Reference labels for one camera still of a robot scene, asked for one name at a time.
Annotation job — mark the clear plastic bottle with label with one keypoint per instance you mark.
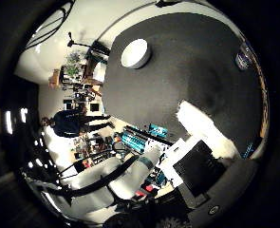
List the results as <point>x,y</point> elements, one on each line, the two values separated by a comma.
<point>244,57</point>

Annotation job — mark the small teal parts box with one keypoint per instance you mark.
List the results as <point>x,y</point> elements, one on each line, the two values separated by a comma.
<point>158,130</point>

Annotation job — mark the large teal parts rack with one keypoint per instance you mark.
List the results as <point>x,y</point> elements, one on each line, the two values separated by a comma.
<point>133,141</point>

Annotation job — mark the white round bowl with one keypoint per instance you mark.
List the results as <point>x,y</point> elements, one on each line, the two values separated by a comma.
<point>135,53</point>

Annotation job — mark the person in dark clothes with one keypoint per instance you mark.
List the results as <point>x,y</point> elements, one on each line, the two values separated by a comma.
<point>70,122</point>

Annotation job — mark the green potted plant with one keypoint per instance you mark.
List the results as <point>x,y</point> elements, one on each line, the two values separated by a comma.
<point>73,65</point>

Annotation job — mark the brown wooden shelf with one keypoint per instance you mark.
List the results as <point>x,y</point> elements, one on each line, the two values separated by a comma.
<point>55,78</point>

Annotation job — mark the black tripod stand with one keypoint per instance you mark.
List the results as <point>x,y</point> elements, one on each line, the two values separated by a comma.
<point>81,43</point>

